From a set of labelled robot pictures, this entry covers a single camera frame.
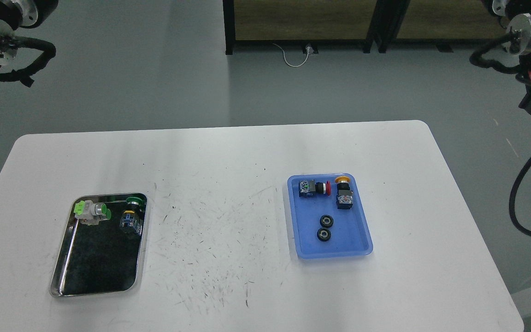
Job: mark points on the dark green push button switch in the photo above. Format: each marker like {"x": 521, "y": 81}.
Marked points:
{"x": 131, "y": 220}

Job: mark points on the red push button switch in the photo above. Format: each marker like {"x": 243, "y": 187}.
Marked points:
{"x": 310, "y": 188}

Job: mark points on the black frame wooden cabinet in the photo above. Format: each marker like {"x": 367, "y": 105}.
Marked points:
{"x": 300, "y": 22}
{"x": 441, "y": 23}

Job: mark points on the black frame wooden cabinet right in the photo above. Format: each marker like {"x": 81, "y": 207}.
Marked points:
{"x": 441, "y": 23}

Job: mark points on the light green push button switch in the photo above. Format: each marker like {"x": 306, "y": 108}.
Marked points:
{"x": 91, "y": 213}

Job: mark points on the black gear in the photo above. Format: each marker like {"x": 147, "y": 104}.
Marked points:
{"x": 326, "y": 221}
{"x": 324, "y": 234}

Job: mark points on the black frame wooden cabinet left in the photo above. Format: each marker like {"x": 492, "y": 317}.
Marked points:
{"x": 300, "y": 22}

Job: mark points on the blue plastic tray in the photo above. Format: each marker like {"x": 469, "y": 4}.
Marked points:
{"x": 350, "y": 235}

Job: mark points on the silver metal tray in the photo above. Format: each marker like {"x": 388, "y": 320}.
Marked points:
{"x": 99, "y": 259}

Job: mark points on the yellow push button switch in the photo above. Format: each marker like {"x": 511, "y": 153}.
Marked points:
{"x": 344, "y": 193}

